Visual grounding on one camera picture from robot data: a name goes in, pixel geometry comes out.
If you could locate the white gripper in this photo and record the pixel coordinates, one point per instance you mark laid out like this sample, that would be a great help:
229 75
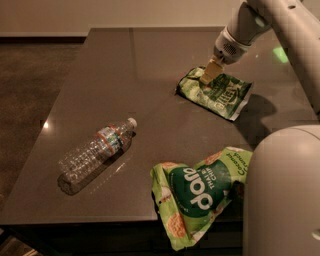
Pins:
228 50

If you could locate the green jalapeno chip bag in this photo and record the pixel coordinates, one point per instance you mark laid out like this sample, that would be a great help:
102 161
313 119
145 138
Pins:
225 95

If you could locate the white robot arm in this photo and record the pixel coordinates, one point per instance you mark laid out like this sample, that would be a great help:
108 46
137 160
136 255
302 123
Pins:
282 191

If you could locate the green rice chip bag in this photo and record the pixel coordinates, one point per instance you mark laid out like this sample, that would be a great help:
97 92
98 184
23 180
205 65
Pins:
189 199

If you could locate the clear plastic water bottle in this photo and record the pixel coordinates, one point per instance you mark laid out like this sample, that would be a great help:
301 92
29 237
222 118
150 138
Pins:
79 163

